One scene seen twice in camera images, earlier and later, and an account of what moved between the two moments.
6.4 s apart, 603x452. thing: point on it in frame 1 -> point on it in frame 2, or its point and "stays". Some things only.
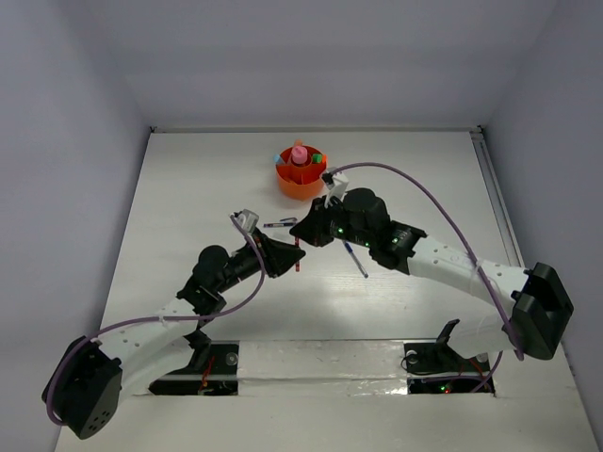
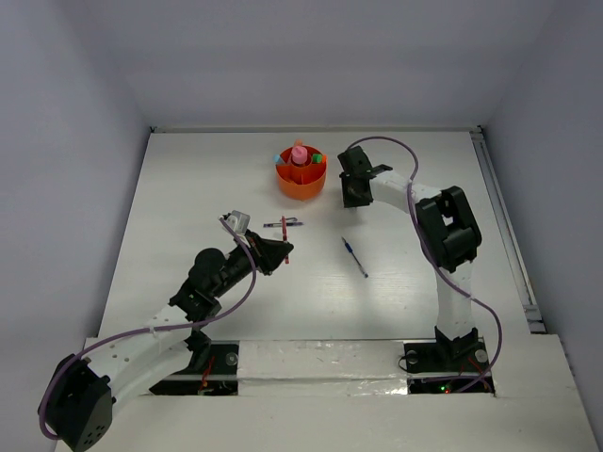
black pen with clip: (278, 225) stays
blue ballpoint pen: (349, 247) stays
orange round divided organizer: (301, 182) stays
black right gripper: (313, 228) -> (349, 201)
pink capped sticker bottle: (299, 154) stays
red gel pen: (297, 240) -> (285, 235)
